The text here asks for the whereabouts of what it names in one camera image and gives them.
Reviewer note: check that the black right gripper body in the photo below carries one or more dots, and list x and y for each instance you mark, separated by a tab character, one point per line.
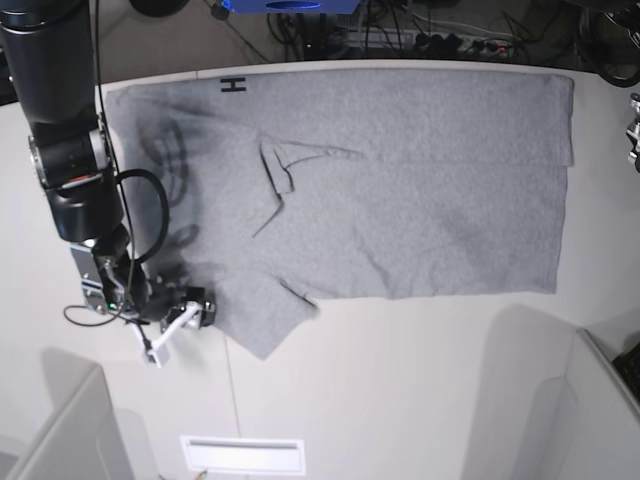
167	301

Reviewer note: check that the grey T-shirt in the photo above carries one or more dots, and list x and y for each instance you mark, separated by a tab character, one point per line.
288	188

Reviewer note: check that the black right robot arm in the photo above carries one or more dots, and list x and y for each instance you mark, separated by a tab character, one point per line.
51	49

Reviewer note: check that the blue box under table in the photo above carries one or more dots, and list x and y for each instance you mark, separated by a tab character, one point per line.
291	6

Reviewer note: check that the white side desk right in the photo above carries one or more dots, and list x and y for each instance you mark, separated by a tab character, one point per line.
614	402

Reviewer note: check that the black keyboard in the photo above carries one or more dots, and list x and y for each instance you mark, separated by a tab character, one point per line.
626	366

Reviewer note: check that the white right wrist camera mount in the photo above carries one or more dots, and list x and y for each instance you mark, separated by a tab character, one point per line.
155	352

